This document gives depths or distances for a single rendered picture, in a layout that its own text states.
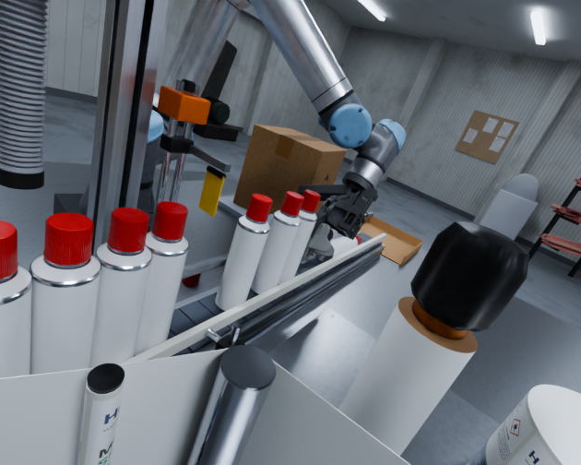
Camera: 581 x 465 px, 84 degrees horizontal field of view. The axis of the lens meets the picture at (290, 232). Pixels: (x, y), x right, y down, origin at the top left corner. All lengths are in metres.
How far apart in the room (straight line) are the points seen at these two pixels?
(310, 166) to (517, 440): 0.77
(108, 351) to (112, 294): 0.08
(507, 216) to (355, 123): 7.26
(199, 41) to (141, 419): 0.69
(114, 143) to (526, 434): 0.55
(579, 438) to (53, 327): 0.51
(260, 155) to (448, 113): 8.24
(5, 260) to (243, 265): 0.30
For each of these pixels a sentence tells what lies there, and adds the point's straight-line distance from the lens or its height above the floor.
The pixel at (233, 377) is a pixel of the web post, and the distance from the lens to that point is 0.22.
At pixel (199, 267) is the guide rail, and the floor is 0.96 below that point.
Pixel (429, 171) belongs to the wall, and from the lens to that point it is 9.04.
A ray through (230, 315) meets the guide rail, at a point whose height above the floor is 0.91.
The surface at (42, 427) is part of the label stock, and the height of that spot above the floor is 1.02.
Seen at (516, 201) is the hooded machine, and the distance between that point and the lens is 7.76.
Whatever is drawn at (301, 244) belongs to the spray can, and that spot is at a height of 0.98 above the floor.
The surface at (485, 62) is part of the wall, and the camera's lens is 9.24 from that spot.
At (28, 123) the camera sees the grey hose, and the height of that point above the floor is 1.14.
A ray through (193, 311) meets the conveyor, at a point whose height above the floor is 0.88.
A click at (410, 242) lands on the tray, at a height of 0.84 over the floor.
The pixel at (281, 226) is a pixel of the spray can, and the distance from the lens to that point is 0.56.
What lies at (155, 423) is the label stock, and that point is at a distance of 0.28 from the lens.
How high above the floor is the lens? 1.23
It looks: 22 degrees down
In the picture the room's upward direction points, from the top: 20 degrees clockwise
